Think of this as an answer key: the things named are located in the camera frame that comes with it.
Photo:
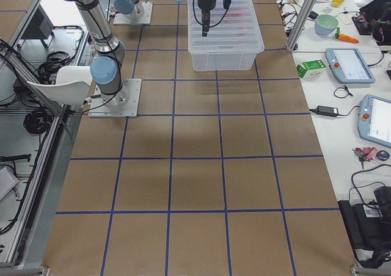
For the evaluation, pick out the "clear plastic box lid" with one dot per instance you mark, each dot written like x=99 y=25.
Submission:
x=237 y=29

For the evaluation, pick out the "clear plastic storage box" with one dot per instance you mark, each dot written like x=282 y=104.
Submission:
x=222 y=61

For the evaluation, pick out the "green and blue bowls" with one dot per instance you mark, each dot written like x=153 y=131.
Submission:
x=325 y=24

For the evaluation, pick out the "green white carton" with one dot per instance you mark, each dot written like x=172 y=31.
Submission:
x=310 y=69

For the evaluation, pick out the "toy corn cob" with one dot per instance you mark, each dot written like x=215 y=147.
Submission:
x=337 y=3

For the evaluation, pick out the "toy carrot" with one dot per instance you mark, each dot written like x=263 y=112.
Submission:
x=345 y=38

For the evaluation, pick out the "upper teach pendant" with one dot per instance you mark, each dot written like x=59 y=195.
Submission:
x=348 y=66

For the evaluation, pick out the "teach pendant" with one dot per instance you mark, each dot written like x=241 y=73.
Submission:
x=348 y=66
x=374 y=120

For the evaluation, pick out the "white plastic chair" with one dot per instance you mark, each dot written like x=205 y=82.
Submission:
x=71 y=87

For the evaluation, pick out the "black power adapter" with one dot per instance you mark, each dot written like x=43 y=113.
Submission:
x=327 y=111

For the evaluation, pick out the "lower teach pendant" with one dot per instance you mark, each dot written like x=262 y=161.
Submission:
x=374 y=120

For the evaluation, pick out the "red key bunch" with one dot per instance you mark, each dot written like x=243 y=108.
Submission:
x=365 y=154

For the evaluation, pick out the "black computer mouse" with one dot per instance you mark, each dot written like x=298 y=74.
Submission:
x=382 y=155

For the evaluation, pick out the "black bag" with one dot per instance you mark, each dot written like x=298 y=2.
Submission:
x=368 y=227

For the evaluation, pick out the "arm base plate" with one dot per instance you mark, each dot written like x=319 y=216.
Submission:
x=124 y=104
x=133 y=19

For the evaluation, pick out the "aluminium frame post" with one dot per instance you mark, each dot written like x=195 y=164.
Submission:
x=299 y=24

